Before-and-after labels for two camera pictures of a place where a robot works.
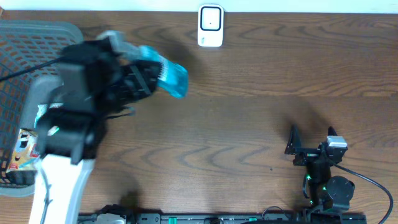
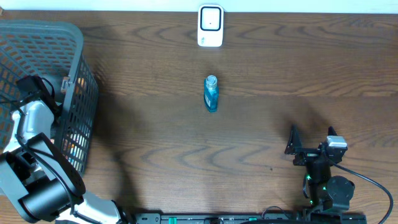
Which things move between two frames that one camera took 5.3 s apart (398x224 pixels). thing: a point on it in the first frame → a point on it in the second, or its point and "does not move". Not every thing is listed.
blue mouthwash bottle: x=174 y=79 → x=211 y=93
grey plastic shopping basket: x=30 y=51 does not move
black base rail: x=181 y=218 does not move
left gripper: x=139 y=82 → x=55 y=105
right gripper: x=307 y=154 does not move
